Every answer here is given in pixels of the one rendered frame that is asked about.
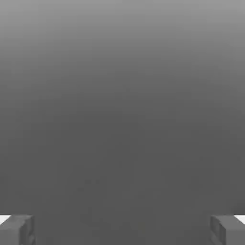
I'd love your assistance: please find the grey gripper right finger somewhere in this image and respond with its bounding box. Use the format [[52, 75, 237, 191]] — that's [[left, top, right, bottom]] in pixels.
[[209, 214, 245, 245]]

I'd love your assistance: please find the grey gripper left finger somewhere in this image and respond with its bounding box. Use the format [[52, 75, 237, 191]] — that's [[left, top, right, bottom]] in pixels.
[[0, 214, 36, 245]]

